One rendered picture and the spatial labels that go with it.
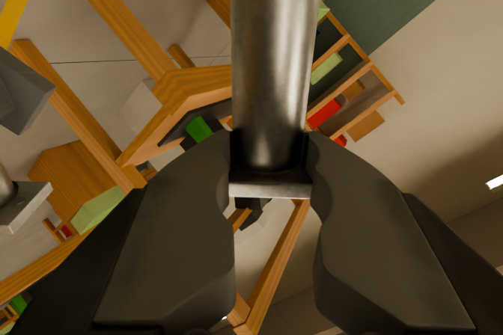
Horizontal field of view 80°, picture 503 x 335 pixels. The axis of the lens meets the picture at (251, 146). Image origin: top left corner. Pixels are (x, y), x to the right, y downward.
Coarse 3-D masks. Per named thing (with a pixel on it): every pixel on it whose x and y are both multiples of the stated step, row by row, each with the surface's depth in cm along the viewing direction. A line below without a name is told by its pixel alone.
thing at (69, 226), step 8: (144, 168) 674; (152, 168) 622; (144, 176) 603; (152, 176) 667; (48, 224) 468; (64, 224) 468; (72, 224) 450; (56, 232) 470; (64, 232) 474; (72, 232) 448; (64, 240) 471
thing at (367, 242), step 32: (320, 160) 10; (352, 160) 10; (320, 192) 10; (352, 192) 9; (384, 192) 9; (352, 224) 8; (384, 224) 8; (416, 224) 8; (320, 256) 7; (352, 256) 7; (384, 256) 7; (416, 256) 7; (320, 288) 7; (352, 288) 6; (384, 288) 6; (416, 288) 6; (448, 288) 6; (352, 320) 7; (384, 320) 6; (416, 320) 6; (448, 320) 6
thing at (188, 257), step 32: (192, 160) 10; (224, 160) 10; (160, 192) 9; (192, 192) 9; (224, 192) 10; (160, 224) 8; (192, 224) 8; (224, 224) 8; (128, 256) 7; (160, 256) 7; (192, 256) 7; (224, 256) 7; (128, 288) 6; (160, 288) 6; (192, 288) 6; (224, 288) 7; (96, 320) 6; (128, 320) 6; (160, 320) 6; (192, 320) 6
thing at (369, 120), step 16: (320, 32) 541; (336, 48) 491; (320, 64) 515; (336, 64) 544; (368, 64) 481; (352, 80) 496; (384, 80) 483; (352, 96) 515; (384, 96) 486; (400, 96) 481; (320, 112) 539; (368, 112) 501; (304, 128) 574; (352, 128) 528; (368, 128) 520
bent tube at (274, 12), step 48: (240, 0) 9; (288, 0) 9; (240, 48) 10; (288, 48) 10; (240, 96) 11; (288, 96) 11; (240, 144) 12; (288, 144) 12; (240, 192) 12; (288, 192) 12
